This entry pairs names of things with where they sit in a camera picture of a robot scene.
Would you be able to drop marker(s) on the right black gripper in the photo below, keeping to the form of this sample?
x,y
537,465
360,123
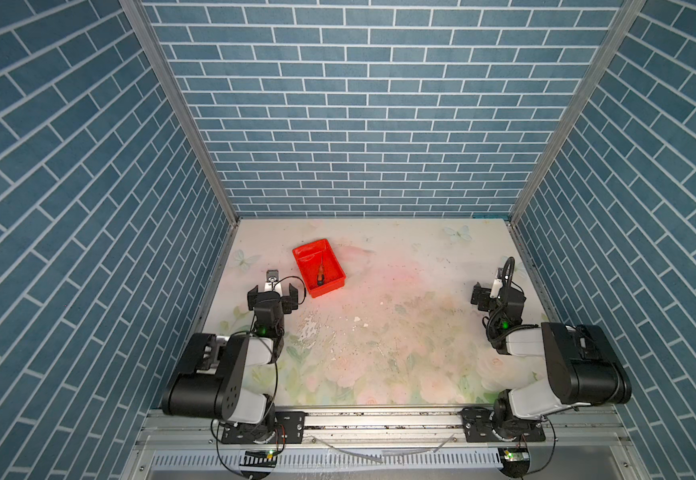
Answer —
x,y
485,293

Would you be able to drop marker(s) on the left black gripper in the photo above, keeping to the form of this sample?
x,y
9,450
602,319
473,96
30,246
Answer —
x,y
289,302

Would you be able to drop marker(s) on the orange handled screwdriver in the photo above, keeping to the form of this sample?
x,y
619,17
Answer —
x,y
321,272

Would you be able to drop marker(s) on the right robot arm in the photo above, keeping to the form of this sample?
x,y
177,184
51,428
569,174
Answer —
x,y
582,368

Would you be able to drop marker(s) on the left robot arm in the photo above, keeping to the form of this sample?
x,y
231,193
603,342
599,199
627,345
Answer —
x,y
207,381

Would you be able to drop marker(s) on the red plastic bin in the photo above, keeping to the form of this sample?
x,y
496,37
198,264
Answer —
x,y
307,258

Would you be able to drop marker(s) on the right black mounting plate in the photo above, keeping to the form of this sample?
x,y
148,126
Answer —
x,y
483,425

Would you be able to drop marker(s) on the black mounting plate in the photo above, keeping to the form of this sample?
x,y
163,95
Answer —
x,y
483,425
285,426

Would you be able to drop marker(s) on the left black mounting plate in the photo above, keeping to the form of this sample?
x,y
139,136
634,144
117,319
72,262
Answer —
x,y
285,426

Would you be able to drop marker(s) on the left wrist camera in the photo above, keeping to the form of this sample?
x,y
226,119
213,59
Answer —
x,y
272,281

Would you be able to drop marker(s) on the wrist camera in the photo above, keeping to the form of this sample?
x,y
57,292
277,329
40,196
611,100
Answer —
x,y
497,284
272,281

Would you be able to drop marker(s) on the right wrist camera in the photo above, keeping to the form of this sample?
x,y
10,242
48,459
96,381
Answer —
x,y
497,284

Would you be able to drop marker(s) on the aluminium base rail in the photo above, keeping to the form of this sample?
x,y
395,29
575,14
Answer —
x,y
393,426

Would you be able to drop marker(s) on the white perforated cable duct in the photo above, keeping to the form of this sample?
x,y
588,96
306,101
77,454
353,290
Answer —
x,y
314,460

